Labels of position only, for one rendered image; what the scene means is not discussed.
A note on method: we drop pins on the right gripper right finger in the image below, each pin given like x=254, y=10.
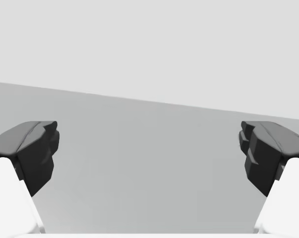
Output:
x=268, y=158

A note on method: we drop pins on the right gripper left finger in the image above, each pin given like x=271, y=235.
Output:
x=27, y=158

